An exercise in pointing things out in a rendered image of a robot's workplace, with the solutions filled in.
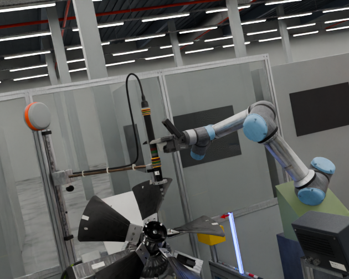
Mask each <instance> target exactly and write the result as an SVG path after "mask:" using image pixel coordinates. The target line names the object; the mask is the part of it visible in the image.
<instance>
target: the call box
mask: <svg viewBox="0 0 349 279"><path fill-rule="evenodd" d="M197 236H198V241H200V242H202V243H205V244H207V245H210V246H213V245H215V244H218V243H221V242H224V241H226V239H225V237H221V236H215V235H208V234H197Z"/></svg>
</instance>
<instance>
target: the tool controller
mask: <svg viewBox="0 0 349 279"><path fill-rule="evenodd" d="M291 225H292V228H293V229H294V232H295V234H296V237H297V239H298V241H299V244H300V246H301V248H302V250H303V253H304V255H305V257H306V262H307V263H309V264H312V265H315V266H318V267H322V268H325V269H328V270H331V271H335V272H338V273H341V274H344V275H347V276H349V216H344V215H337V214H330V213H323V212H319V211H312V210H309V211H308V212H306V213H305V214H304V215H302V216H301V217H299V218H298V219H296V220H295V221H294V222H292V223H291Z"/></svg>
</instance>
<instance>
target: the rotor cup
mask: <svg viewBox="0 0 349 279"><path fill-rule="evenodd" d="M154 230H156V231H157V234H154V233H153V231H154ZM166 238H167V229H166V227H165V226H164V225H163V224H162V223H161V222H158V221H150V222H148V223H146V224H145V225H144V227H143V229H142V233H141V235H140V239H139V241H138V244H136V247H138V246H139V244H140V243H141V242H142V243H143V244H144V245H145V247H146V249H147V250H148V252H149V253H150V256H149V258H150V259H154V258H157V257H159V256H161V255H162V253H161V252H160V251H159V250H158V248H166ZM147 242H148V246H147ZM162 243H163V245H162Z"/></svg>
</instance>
